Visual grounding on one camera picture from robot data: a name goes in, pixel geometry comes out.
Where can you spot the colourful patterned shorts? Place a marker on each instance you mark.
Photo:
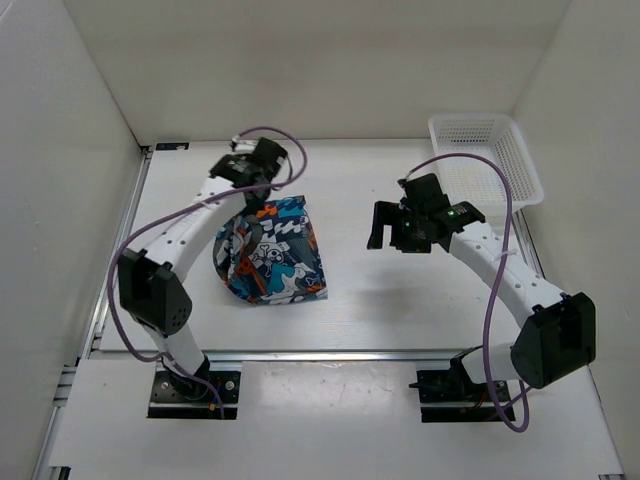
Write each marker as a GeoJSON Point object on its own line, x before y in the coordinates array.
{"type": "Point", "coordinates": [271, 256]}

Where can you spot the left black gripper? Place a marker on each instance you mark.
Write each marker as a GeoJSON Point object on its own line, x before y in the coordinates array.
{"type": "Point", "coordinates": [252, 209]}

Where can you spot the dark label sticker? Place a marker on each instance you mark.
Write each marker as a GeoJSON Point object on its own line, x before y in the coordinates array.
{"type": "Point", "coordinates": [172, 146]}

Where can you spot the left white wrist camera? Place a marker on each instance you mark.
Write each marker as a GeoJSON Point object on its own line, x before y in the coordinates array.
{"type": "Point", "coordinates": [241, 146]}

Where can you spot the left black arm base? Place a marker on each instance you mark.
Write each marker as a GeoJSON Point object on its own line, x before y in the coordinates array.
{"type": "Point", "coordinates": [167, 402]}

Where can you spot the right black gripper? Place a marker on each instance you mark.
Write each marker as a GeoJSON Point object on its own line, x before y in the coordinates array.
{"type": "Point", "coordinates": [384, 214]}

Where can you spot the right aluminium rail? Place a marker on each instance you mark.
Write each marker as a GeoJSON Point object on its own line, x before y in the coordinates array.
{"type": "Point", "coordinates": [532, 258]}

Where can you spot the white plastic basket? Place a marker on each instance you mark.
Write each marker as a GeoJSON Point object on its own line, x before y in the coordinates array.
{"type": "Point", "coordinates": [496, 138]}

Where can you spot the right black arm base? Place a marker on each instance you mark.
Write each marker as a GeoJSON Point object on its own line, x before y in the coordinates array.
{"type": "Point", "coordinates": [443, 402]}

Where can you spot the left aluminium rail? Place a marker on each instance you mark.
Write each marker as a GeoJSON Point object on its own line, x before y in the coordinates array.
{"type": "Point", "coordinates": [92, 324]}

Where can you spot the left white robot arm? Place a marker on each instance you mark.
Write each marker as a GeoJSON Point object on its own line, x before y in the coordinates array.
{"type": "Point", "coordinates": [151, 280]}

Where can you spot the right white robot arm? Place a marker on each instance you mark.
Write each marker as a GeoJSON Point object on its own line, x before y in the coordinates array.
{"type": "Point", "coordinates": [557, 331]}

